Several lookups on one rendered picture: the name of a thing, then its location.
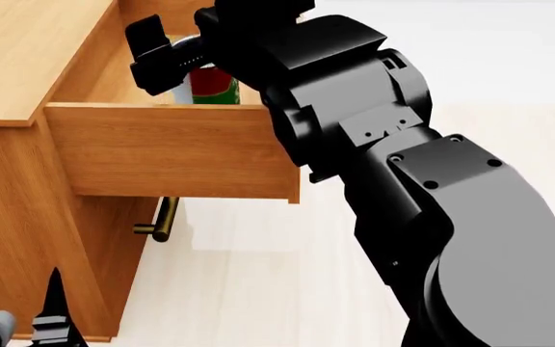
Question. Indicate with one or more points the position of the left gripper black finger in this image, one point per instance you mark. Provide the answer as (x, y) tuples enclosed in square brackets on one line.
[(57, 325)]

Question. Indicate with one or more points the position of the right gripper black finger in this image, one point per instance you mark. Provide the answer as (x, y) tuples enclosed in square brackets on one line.
[(146, 36), (162, 74)]

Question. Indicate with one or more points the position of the red and green can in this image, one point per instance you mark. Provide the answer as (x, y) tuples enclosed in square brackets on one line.
[(211, 84)]

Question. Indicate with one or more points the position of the wooden drawer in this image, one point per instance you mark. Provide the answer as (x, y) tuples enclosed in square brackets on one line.
[(171, 152)]

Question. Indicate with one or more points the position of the wooden cabinet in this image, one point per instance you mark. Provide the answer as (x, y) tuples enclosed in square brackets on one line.
[(3, 202)]

